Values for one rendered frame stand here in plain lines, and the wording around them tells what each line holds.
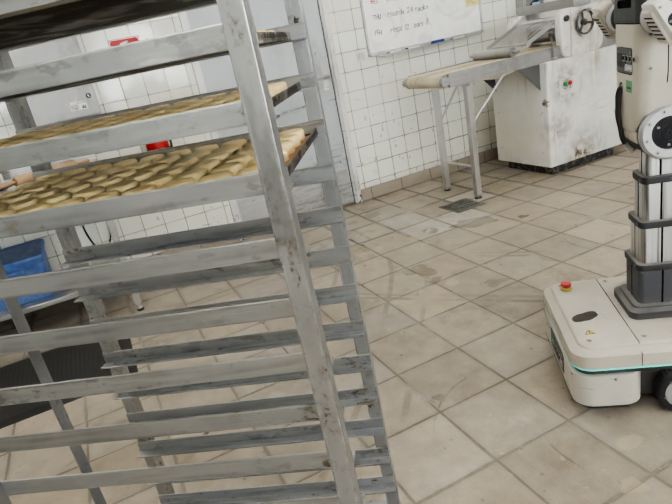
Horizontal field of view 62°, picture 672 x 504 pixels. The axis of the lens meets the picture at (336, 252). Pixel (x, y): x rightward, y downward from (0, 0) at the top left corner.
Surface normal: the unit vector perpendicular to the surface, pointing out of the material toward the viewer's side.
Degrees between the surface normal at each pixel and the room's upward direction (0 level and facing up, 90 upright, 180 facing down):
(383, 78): 90
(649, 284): 90
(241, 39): 90
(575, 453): 0
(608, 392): 90
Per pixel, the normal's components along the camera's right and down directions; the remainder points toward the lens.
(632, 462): -0.19, -0.92
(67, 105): 0.41, 0.25
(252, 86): -0.09, 0.37
